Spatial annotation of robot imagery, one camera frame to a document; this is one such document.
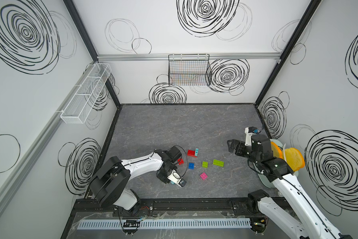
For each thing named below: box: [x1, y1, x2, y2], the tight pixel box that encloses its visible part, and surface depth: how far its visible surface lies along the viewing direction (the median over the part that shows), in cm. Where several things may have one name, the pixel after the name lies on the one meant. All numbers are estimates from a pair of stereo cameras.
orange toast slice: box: [270, 141, 284, 159], surface depth 69 cm
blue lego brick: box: [187, 162, 195, 170], surface depth 88 cm
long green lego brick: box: [212, 158, 225, 167], surface depth 91 cm
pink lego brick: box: [199, 172, 209, 181], surface depth 84 cm
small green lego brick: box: [201, 161, 209, 168], surface depth 88 cm
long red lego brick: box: [186, 149, 198, 158], surface depth 93 cm
